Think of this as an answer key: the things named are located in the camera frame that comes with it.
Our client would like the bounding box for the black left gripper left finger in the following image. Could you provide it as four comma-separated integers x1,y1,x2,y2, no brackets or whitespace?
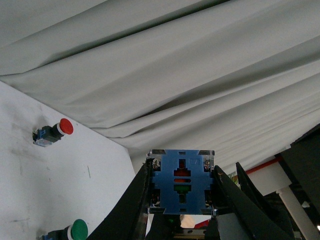
88,162,152,240

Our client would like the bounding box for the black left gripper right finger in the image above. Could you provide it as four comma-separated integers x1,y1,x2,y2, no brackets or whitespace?
204,165,278,240

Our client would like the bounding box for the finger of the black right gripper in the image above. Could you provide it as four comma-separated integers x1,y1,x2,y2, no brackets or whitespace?
236,162,295,240

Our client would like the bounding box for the yellow push button switch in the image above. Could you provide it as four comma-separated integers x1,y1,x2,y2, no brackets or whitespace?
147,149,215,215

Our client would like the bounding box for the white curtain backdrop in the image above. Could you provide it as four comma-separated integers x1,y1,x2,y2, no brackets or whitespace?
0,0,320,172

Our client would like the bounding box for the green push button switch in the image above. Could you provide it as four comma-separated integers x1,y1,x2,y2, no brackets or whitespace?
36,219,89,240

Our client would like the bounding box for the red push button switch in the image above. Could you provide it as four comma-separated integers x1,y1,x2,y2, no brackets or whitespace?
32,118,74,147

